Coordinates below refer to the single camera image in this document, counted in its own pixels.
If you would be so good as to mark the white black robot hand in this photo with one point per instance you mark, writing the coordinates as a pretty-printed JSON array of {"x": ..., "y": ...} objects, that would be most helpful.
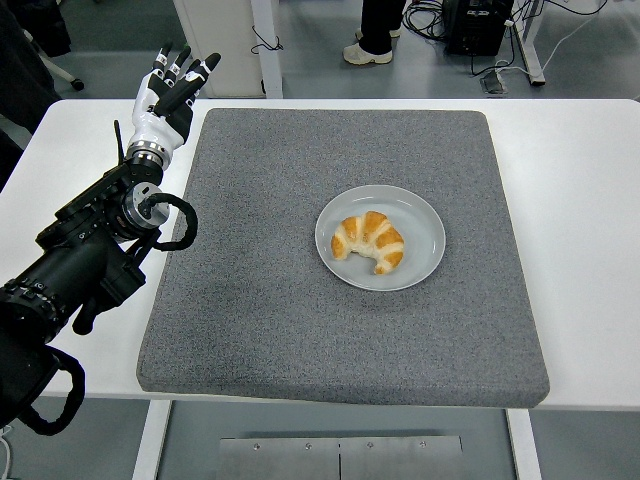
[{"x": 155, "y": 127}]

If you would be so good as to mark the golden croissant bread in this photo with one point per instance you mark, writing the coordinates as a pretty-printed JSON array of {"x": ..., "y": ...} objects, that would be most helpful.
[{"x": 365, "y": 235}]

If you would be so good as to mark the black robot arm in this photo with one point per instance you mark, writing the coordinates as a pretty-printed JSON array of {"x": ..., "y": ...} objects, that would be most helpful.
[{"x": 75, "y": 270}]

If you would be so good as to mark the grey round plate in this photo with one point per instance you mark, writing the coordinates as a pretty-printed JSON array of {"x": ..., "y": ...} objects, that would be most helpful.
[{"x": 422, "y": 225}]

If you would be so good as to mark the grey metal plate with screws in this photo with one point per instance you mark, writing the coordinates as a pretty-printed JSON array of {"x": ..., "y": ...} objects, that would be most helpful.
[{"x": 340, "y": 457}]

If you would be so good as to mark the office chair base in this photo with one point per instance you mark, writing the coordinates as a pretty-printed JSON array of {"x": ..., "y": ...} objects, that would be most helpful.
[{"x": 60, "y": 67}]

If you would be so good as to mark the person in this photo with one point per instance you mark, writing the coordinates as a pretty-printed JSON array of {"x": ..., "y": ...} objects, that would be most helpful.
[
  {"x": 20, "y": 75},
  {"x": 375, "y": 30}
]

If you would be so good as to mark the grey felt mat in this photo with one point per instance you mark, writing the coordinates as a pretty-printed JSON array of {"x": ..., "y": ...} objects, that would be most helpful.
[{"x": 350, "y": 340}]

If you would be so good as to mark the white table leg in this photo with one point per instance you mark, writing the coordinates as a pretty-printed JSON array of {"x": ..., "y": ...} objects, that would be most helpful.
[
  {"x": 150, "y": 440},
  {"x": 524, "y": 445}
]

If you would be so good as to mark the black computer box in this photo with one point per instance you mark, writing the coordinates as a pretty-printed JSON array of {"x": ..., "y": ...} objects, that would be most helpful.
[{"x": 475, "y": 30}]

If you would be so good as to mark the white desk leg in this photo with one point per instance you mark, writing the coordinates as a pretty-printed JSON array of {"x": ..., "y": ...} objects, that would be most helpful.
[{"x": 532, "y": 50}]

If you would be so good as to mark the white post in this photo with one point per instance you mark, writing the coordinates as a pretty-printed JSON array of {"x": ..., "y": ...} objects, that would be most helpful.
[{"x": 270, "y": 70}]

